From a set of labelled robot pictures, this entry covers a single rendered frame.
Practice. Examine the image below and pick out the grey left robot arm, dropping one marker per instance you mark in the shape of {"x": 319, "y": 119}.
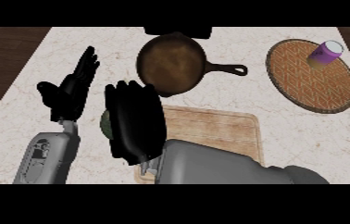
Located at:
{"x": 46, "y": 158}

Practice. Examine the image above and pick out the dark cast iron pan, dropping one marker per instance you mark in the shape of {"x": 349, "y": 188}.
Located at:
{"x": 170, "y": 64}

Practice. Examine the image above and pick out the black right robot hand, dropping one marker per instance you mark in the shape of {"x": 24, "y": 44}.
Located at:
{"x": 135, "y": 119}

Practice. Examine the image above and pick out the round woven brown placemat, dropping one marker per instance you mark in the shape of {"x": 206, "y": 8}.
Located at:
{"x": 312, "y": 75}

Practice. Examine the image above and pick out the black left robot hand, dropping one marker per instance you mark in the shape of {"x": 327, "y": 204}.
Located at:
{"x": 68, "y": 93}

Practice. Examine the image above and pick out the wooden cutting board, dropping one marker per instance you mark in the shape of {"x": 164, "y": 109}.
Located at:
{"x": 214, "y": 129}

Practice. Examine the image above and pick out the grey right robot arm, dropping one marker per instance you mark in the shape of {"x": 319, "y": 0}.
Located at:
{"x": 219, "y": 164}

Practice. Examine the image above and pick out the green squash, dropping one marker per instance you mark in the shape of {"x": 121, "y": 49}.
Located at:
{"x": 105, "y": 126}

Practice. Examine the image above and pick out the purple can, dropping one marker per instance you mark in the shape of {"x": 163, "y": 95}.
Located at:
{"x": 324, "y": 54}

